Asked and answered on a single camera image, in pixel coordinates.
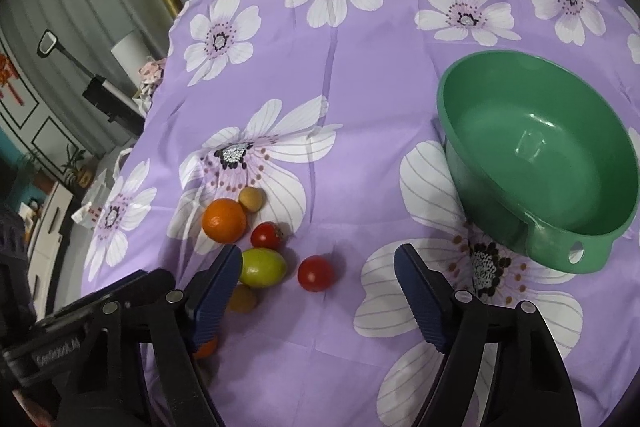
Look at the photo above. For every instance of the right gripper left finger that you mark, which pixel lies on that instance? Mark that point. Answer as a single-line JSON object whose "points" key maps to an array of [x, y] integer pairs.
{"points": [[181, 323]]}

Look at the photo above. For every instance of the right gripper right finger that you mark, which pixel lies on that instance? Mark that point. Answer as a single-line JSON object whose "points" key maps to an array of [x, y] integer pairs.
{"points": [[529, 385]]}

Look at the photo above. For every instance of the small orange tangerine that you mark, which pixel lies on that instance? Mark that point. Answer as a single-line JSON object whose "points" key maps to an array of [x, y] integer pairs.
{"points": [[207, 349]]}

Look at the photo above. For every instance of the large orange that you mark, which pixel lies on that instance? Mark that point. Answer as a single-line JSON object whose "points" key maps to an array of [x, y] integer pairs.
{"points": [[224, 221]]}

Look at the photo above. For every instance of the red cherry tomato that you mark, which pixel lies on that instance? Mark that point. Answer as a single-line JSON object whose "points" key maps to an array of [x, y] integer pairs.
{"points": [[315, 274], [267, 235]]}

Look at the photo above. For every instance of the green plastic bowl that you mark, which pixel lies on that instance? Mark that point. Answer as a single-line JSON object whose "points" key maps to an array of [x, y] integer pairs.
{"points": [[540, 161]]}

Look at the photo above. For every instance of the small tan longan fruit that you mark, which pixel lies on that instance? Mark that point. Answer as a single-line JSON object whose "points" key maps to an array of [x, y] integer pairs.
{"points": [[243, 300], [252, 199]]}

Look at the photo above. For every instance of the black tripod stand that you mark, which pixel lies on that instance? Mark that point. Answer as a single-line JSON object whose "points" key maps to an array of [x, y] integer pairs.
{"points": [[100, 93]]}

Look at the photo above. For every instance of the purple floral tablecloth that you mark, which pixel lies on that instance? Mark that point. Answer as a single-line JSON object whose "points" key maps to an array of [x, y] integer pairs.
{"points": [[329, 107]]}

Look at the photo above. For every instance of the white paper roll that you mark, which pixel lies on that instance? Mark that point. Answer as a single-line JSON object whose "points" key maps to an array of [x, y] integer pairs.
{"points": [[132, 53]]}

